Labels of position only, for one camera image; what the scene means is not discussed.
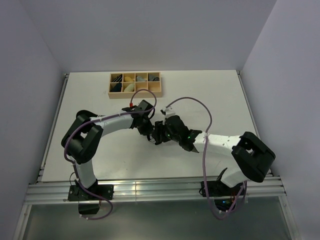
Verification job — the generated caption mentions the black striped rolled socks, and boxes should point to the black striped rolled socks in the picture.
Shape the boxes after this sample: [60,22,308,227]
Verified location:
[112,75,123,83]

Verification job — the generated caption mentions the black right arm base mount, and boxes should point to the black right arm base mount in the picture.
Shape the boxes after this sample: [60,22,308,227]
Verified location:
[207,180,243,199]

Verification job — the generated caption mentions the dark teal rolled socks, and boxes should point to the dark teal rolled socks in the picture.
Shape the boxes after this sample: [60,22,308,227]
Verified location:
[110,82,122,93]

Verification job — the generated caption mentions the wooden compartment box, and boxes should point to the wooden compartment box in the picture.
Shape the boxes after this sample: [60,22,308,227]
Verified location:
[108,71,163,99]

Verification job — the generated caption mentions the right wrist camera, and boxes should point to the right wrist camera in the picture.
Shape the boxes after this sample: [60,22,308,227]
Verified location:
[165,115,189,134]

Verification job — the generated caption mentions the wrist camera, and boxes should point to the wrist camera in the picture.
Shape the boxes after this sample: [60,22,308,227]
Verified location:
[165,115,189,134]
[136,99,154,114]

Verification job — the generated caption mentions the white black-striped sock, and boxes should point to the white black-striped sock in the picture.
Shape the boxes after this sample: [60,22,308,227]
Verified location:
[147,135,156,144]

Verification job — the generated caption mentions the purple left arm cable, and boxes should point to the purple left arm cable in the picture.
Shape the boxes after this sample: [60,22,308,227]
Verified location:
[63,89,158,221]

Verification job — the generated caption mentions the grey yellow rolled socks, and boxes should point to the grey yellow rolled socks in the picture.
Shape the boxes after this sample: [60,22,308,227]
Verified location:
[136,75,147,82]

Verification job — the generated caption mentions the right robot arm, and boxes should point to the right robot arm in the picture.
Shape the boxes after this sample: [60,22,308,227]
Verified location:
[151,120,276,195]

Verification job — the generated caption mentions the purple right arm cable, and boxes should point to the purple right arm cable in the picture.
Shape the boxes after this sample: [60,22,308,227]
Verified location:
[163,96,248,221]

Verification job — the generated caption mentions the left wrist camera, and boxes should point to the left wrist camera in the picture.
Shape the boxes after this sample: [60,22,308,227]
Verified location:
[136,99,154,114]

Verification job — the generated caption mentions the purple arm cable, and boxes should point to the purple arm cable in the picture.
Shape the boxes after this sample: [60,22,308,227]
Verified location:
[63,89,158,221]
[163,96,248,221]

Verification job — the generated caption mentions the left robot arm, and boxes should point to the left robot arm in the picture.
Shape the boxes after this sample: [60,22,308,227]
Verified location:
[61,106,154,200]

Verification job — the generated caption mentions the cream rolled socks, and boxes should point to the cream rolled socks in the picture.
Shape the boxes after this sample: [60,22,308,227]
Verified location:
[123,83,135,92]

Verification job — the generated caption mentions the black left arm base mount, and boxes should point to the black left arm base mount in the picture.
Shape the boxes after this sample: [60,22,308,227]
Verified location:
[67,184,114,202]

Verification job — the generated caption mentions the dark grey rolled socks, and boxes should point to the dark grey rolled socks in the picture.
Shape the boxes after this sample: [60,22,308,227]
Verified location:
[148,74,160,82]

